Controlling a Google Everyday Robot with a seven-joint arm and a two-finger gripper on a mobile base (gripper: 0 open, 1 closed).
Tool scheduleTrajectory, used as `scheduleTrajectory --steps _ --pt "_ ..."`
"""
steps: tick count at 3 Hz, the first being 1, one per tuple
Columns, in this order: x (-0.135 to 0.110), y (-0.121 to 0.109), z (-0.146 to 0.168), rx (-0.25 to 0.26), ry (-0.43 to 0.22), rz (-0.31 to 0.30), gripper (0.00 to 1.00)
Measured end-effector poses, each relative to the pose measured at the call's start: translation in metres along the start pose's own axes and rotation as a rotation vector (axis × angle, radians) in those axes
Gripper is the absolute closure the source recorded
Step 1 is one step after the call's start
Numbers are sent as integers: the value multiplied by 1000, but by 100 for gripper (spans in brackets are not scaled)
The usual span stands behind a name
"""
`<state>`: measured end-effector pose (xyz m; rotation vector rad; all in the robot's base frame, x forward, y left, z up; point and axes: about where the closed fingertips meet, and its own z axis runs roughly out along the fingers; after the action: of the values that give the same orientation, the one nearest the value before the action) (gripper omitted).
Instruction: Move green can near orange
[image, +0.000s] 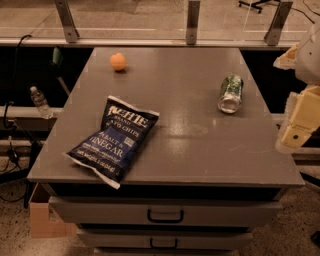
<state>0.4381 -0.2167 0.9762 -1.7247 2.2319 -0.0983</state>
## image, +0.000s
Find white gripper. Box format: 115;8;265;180
273;20;320;154

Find green soda can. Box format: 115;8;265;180
218;74;244;114

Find black office chair base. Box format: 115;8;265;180
238;0;280;14

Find grey drawer cabinet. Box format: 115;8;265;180
29;48;303;256

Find orange fruit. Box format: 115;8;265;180
110;53;127;71

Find blue kettle chips bag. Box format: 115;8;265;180
65;96;159;189

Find clear plastic water bottle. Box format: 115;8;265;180
30;86;53;119

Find cardboard box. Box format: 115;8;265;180
28;182;79;239

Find right metal railing bracket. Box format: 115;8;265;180
264;0;293;46

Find top drawer black handle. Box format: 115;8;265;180
147;209;184;224

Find drawer black handle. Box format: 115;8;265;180
147;209;184;224
149;238;178;250

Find left metal railing bracket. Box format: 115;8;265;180
54;0;79;43

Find black cable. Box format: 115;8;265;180
0;33;34;203

